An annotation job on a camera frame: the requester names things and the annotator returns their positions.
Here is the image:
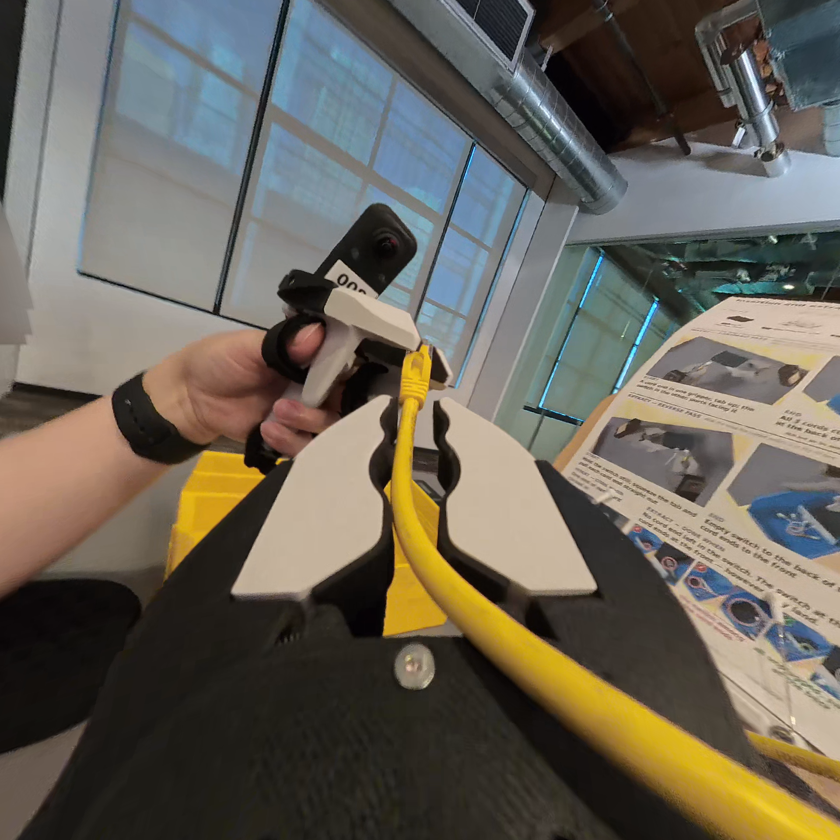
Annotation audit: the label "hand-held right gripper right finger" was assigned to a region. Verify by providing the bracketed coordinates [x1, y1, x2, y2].
[433, 399, 598, 598]

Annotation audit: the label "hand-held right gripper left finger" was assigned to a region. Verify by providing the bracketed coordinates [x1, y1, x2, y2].
[231, 395, 400, 634]

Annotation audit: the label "yellow ethernet cable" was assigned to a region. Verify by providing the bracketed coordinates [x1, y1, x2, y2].
[390, 344, 840, 840]

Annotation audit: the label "person's left forearm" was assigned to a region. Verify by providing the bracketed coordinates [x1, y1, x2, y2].
[0, 392, 142, 595]

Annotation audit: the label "person's left hand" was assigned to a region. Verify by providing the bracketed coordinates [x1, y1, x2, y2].
[147, 322, 342, 458]

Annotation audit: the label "yellow plastic bin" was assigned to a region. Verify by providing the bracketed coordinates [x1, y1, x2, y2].
[164, 449, 448, 639]

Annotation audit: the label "large grid window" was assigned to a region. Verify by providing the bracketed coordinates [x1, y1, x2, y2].
[79, 0, 529, 421]

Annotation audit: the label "interior glass window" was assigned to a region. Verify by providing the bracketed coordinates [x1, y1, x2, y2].
[525, 246, 680, 424]

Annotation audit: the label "black wrist watch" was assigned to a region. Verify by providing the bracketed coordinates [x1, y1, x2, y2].
[110, 371, 212, 467]

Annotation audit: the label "printed instruction poster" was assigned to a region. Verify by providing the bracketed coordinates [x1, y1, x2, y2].
[554, 295, 840, 762]

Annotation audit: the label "white air vent box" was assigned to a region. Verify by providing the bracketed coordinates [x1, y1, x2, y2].
[453, 0, 536, 70]

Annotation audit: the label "person's black shorts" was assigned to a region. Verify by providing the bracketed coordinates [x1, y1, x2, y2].
[0, 579, 143, 754]

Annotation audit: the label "black ceiling pipe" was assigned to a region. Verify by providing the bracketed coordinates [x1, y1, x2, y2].
[591, 0, 693, 156]

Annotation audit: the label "silver insulated pipes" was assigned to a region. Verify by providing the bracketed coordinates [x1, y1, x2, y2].
[696, 13, 793, 179]

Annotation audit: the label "spiral metal air duct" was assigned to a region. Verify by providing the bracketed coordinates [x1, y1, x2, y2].
[486, 66, 629, 215]

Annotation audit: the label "rectangular metal duct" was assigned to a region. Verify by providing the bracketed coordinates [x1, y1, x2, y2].
[755, 0, 840, 112]

